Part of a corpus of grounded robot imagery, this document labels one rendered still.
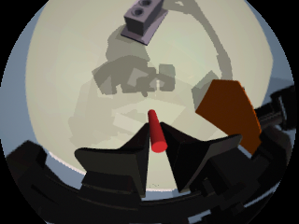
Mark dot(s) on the red peg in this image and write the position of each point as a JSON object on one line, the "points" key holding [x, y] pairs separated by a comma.
{"points": [[157, 141]]}

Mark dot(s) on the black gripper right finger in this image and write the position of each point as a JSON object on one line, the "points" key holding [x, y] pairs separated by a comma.
{"points": [[187, 155]]}

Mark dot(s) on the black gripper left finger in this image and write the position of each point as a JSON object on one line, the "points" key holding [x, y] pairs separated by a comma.
{"points": [[131, 159]]}

